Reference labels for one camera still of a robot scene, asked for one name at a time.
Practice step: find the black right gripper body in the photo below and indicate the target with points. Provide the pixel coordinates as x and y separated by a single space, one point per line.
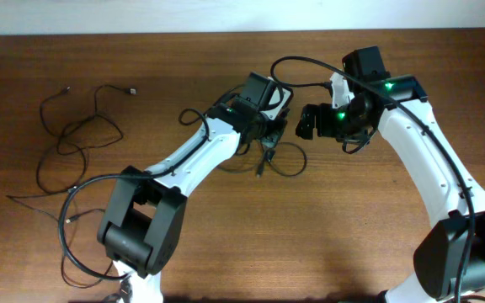
341 121

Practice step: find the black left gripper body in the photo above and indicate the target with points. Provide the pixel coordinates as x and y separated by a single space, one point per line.
273 135

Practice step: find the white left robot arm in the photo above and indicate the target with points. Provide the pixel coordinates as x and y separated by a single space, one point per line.
141 226

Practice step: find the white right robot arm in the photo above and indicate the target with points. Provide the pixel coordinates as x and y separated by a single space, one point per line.
449 264

